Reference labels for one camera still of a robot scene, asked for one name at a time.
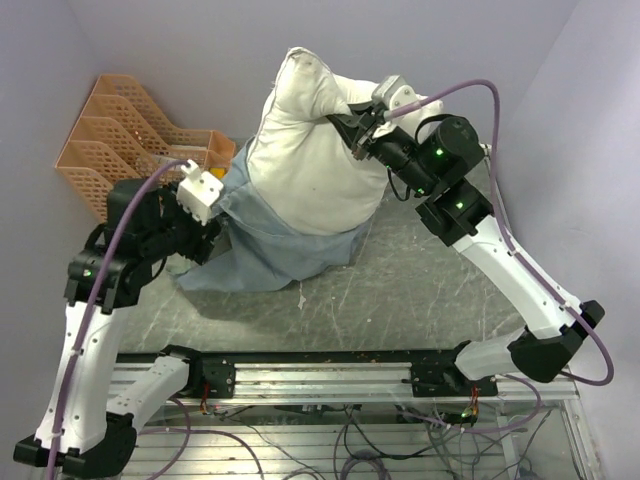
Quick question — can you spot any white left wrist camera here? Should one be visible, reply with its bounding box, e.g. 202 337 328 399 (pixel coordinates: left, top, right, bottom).
176 159 224 226

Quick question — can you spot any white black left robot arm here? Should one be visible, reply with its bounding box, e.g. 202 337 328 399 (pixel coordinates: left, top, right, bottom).
13 174 223 479

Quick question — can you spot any white pillow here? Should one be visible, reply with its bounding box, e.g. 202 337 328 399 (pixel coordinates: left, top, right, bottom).
246 47 388 236

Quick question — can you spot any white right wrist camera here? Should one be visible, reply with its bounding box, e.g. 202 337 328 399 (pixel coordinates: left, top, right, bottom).
371 75 418 110

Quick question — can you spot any yellow object in organizer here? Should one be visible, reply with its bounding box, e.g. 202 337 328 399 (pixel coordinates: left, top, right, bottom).
210 168 226 179

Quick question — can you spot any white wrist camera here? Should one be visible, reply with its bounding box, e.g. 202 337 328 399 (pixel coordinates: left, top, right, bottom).
176 159 224 226
371 75 418 110

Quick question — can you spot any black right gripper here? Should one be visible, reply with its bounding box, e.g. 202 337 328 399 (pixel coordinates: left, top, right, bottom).
324 101 438 196

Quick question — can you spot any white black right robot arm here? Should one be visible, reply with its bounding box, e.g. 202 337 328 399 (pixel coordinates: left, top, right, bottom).
328 102 604 396

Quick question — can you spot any blue and beige pillowcase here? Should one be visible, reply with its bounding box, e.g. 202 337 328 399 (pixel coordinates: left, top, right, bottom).
175 139 371 293

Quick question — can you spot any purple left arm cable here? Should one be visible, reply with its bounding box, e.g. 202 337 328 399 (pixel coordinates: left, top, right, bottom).
45 159 193 480

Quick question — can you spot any aluminium mounting rail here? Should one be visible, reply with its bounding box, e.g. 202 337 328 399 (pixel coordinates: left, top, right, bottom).
202 349 498 405

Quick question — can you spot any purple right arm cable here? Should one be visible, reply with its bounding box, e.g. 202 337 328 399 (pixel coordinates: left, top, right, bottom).
388 79 616 387

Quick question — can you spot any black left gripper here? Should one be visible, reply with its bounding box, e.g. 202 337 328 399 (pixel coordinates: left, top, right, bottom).
140 180 226 265

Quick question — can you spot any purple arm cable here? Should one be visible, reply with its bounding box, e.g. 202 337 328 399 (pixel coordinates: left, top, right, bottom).
45 159 193 480
388 79 616 387

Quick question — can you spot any orange plastic file organizer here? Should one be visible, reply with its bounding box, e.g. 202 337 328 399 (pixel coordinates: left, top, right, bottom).
55 74 236 222

